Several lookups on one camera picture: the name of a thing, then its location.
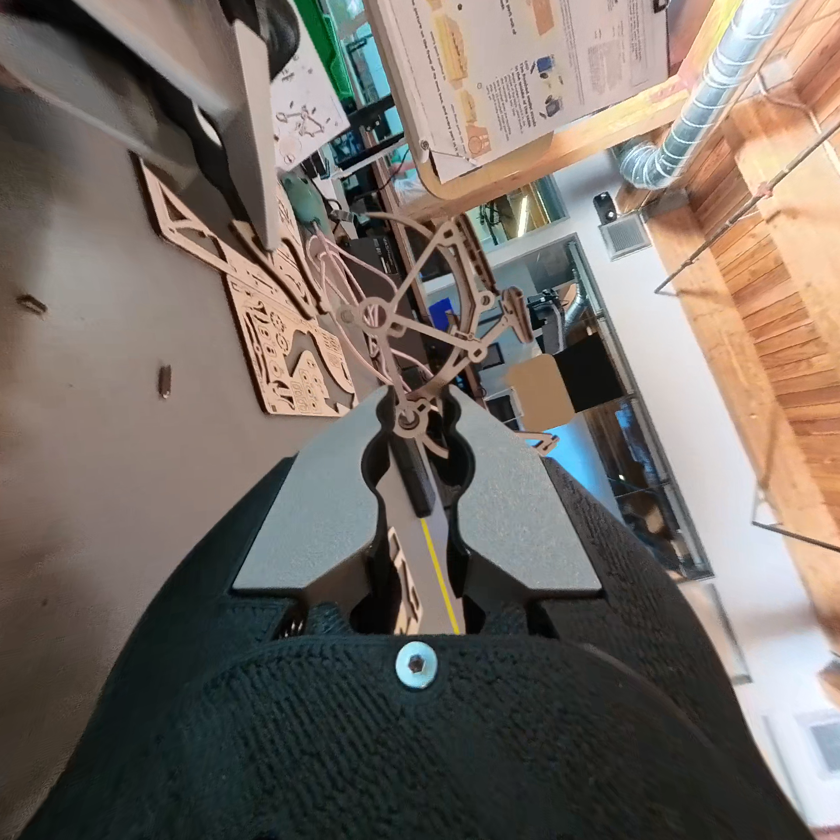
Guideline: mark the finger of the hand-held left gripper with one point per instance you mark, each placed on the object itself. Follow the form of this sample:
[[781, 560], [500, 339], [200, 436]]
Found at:
[[259, 131], [98, 59]]

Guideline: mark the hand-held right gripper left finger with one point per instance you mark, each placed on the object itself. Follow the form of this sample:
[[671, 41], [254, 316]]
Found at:
[[308, 512]]

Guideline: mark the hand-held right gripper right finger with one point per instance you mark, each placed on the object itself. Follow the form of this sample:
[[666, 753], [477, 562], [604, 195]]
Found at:
[[525, 518]]

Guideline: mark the wooden model frame assembly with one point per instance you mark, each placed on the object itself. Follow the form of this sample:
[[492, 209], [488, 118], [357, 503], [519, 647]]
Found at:
[[453, 308]]

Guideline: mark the laser-cut plywood parts sheet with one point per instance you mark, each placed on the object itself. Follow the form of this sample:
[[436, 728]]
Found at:
[[190, 223], [289, 354]]

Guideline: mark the white paper instruction sheet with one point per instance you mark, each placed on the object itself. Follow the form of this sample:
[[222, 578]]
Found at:
[[308, 111]]

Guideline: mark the black power adapter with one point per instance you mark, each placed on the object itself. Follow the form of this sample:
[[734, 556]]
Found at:
[[413, 479]]

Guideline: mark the green storage bin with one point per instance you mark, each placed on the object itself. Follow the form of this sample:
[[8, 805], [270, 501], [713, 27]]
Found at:
[[321, 39]]

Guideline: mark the black flat device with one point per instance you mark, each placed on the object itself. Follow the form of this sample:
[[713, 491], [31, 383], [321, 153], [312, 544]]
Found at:
[[374, 256]]

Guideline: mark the small wooden offcut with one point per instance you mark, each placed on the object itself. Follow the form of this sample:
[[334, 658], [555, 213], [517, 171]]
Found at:
[[31, 305], [165, 380]]

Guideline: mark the blue storage bin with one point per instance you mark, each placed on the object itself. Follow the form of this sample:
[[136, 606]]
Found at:
[[439, 312]]

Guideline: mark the wooden-framed instruction board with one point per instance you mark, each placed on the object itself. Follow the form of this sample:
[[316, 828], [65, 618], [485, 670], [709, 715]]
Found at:
[[525, 72]]

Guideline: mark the white vent grille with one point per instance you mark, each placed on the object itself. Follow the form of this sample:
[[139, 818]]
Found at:
[[623, 236]]

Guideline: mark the silver ventilation duct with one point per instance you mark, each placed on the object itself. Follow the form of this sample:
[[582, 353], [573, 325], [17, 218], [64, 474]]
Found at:
[[695, 111]]

